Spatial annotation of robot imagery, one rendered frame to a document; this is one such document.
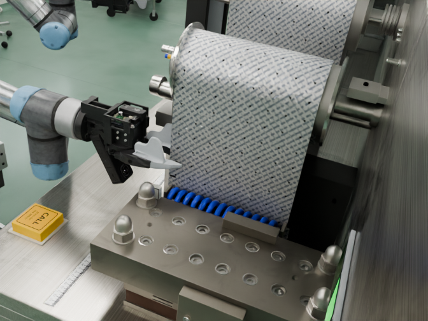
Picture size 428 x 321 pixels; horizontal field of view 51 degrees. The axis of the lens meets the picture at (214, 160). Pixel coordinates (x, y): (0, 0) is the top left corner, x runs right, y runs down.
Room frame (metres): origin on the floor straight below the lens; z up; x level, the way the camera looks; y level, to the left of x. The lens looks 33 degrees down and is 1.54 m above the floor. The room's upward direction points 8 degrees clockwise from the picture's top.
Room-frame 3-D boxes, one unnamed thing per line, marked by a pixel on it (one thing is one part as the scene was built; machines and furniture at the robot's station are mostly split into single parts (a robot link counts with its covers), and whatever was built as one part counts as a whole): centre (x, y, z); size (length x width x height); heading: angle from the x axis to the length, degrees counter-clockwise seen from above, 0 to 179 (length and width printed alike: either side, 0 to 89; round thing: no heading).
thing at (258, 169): (0.65, -0.03, 1.11); 0.23 x 0.01 x 0.18; 73
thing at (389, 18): (0.89, -0.29, 1.34); 0.07 x 0.07 x 0.07; 73
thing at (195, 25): (0.74, 0.06, 1.25); 0.15 x 0.01 x 0.15; 163
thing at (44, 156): (0.78, 0.35, 1.01); 0.11 x 0.08 x 0.11; 16
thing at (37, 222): (0.66, 0.33, 0.91); 0.07 x 0.07 x 0.02; 73
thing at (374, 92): (0.65, -0.22, 1.28); 0.06 x 0.05 x 0.02; 73
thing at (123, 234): (0.52, 0.13, 1.05); 0.04 x 0.04 x 0.04
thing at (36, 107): (0.76, 0.35, 1.11); 0.11 x 0.08 x 0.09; 73
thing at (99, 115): (0.72, 0.19, 1.12); 0.12 x 0.08 x 0.09; 73
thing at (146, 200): (0.62, 0.11, 1.05); 0.04 x 0.04 x 0.04
